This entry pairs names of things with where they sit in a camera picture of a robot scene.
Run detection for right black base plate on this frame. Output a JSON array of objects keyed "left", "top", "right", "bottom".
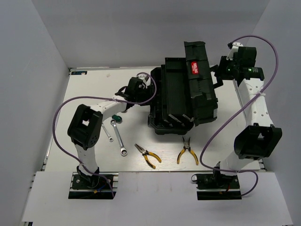
[{"left": 191, "top": 172, "right": 242, "bottom": 201}]

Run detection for right yellow needle-nose pliers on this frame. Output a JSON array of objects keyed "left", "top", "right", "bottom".
[{"left": 176, "top": 136, "right": 199, "bottom": 165}]

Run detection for purple cable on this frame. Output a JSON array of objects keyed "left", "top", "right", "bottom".
[
  {"left": 199, "top": 35, "right": 279, "bottom": 196},
  {"left": 53, "top": 72, "right": 158, "bottom": 198}
]

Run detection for left yellow needle-nose pliers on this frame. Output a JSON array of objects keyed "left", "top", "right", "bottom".
[{"left": 135, "top": 144, "right": 162, "bottom": 170}]

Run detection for green stubby screwdriver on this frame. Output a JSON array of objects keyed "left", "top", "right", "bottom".
[{"left": 112, "top": 114, "right": 123, "bottom": 123}]

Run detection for short silver combination wrench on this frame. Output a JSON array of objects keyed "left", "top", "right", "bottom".
[{"left": 101, "top": 123, "right": 114, "bottom": 142}]

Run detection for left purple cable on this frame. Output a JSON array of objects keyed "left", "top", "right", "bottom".
[{"left": 53, "top": 72, "right": 158, "bottom": 198}]

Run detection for black plastic toolbox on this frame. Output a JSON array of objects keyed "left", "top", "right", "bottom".
[{"left": 148, "top": 41, "right": 218, "bottom": 135}]

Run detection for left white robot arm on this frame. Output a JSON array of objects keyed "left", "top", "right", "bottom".
[{"left": 67, "top": 73, "right": 157, "bottom": 188}]

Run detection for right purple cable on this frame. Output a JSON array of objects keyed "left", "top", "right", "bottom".
[{"left": 199, "top": 35, "right": 279, "bottom": 196}]

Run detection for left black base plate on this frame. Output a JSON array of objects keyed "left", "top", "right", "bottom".
[{"left": 68, "top": 172, "right": 119, "bottom": 200}]

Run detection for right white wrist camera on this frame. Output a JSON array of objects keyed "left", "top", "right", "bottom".
[{"left": 226, "top": 42, "right": 243, "bottom": 60}]

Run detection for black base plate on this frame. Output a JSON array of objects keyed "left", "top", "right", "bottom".
[
  {"left": 68, "top": 172, "right": 119, "bottom": 200},
  {"left": 191, "top": 172, "right": 242, "bottom": 201}
]

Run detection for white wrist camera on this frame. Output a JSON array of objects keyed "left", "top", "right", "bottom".
[
  {"left": 136, "top": 72, "right": 150, "bottom": 88},
  {"left": 226, "top": 42, "right": 243, "bottom": 60}
]

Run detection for long silver combination wrench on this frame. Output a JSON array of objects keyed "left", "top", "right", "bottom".
[{"left": 110, "top": 119, "right": 128, "bottom": 157}]

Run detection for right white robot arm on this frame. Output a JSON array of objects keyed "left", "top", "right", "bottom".
[{"left": 212, "top": 42, "right": 282, "bottom": 188}]

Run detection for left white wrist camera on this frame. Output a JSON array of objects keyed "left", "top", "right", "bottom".
[{"left": 136, "top": 72, "right": 150, "bottom": 88}]

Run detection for yellow needle-nose pliers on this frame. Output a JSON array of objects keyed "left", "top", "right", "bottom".
[
  {"left": 176, "top": 136, "right": 199, "bottom": 165},
  {"left": 135, "top": 144, "right": 162, "bottom": 170}
]

